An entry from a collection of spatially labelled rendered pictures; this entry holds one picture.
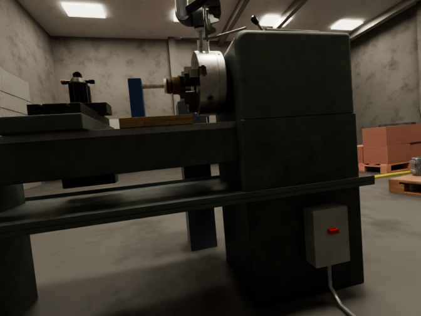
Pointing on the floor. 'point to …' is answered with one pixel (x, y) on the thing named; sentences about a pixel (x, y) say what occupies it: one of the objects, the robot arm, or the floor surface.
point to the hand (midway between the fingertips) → (207, 37)
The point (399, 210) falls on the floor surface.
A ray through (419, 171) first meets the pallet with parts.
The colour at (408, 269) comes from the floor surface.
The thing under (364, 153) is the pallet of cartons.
